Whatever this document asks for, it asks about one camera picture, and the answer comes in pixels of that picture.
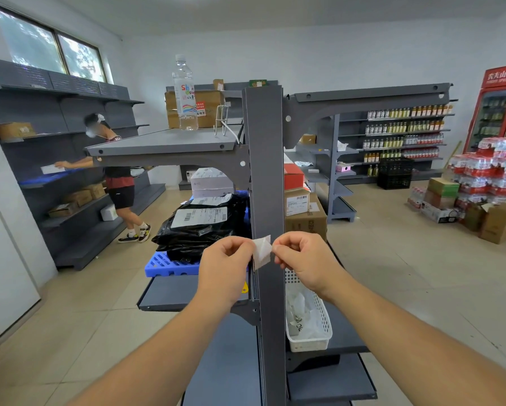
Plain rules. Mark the person's left hand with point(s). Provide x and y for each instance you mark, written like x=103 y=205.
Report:
x=221 y=270

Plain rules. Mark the person's right hand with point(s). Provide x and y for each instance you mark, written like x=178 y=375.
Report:
x=310 y=262

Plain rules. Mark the white label CE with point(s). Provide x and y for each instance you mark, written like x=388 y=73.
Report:
x=261 y=251

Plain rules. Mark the grey metal gondola shelf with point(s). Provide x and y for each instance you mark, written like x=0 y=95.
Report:
x=265 y=164

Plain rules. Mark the person's right forearm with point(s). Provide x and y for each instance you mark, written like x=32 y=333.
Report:
x=413 y=346

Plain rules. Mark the person's left forearm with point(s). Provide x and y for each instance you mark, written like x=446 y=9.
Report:
x=160 y=363

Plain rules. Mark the yellow plastic scraper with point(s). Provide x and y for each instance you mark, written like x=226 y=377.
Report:
x=245 y=288

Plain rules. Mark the printed brown cardboard box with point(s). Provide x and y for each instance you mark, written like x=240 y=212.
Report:
x=312 y=224

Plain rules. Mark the black plastic parcel bags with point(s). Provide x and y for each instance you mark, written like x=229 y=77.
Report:
x=185 y=245

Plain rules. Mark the white plastic mesh basket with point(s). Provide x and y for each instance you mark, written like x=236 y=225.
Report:
x=323 y=321

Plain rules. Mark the pile of white paper scraps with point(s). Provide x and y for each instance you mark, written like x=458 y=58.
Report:
x=297 y=321

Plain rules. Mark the small labelled cardboard box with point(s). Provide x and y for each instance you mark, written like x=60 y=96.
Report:
x=297 y=202

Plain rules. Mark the red box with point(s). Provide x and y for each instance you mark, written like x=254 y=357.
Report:
x=293 y=177

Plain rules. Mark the white cardboard carton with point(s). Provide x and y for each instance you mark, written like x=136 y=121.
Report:
x=210 y=181

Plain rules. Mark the small pink box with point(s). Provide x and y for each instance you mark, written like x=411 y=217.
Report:
x=343 y=168

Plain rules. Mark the black plastic crate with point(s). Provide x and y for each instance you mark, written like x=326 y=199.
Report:
x=394 y=175

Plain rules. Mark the small brown box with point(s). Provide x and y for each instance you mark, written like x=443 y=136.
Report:
x=308 y=139

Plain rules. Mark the small shrink-wrapped bottle pack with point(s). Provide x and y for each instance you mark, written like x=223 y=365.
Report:
x=416 y=198

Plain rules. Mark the small white box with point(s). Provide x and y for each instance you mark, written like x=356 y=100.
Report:
x=108 y=212

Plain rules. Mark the white printed carton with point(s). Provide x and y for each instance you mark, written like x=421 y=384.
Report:
x=439 y=213

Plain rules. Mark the grey shelving with bottles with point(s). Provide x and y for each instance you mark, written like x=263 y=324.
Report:
x=350 y=126

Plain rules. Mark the green cardboard box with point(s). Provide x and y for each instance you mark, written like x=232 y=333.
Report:
x=442 y=187

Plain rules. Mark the rows of small bottles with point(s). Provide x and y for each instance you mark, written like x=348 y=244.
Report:
x=388 y=128

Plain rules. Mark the clear plastic water bottle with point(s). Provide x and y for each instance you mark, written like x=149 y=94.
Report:
x=186 y=114

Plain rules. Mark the large brown cardboard box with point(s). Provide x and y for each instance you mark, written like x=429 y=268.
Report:
x=210 y=101

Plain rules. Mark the flat open cardboard box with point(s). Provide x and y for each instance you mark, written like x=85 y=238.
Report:
x=62 y=210

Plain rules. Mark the small tall cardboard box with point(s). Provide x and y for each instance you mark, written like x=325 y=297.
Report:
x=218 y=84

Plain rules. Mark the green topped small box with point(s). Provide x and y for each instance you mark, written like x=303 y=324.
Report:
x=257 y=83

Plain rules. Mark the open brown cardboard box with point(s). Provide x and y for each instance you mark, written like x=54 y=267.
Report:
x=498 y=226

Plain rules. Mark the stack of water bottle packs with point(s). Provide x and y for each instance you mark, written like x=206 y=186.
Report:
x=485 y=173

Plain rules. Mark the white flat packet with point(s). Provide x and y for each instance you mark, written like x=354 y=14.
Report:
x=52 y=169

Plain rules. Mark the white standing air conditioner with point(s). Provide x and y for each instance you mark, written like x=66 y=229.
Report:
x=7 y=270

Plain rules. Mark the red drinks fridge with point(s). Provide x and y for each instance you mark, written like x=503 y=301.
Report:
x=500 y=76

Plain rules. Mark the dark framed window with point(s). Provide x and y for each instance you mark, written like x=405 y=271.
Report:
x=28 y=42

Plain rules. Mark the grey wall shelving unit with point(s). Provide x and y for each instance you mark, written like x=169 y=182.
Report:
x=37 y=105

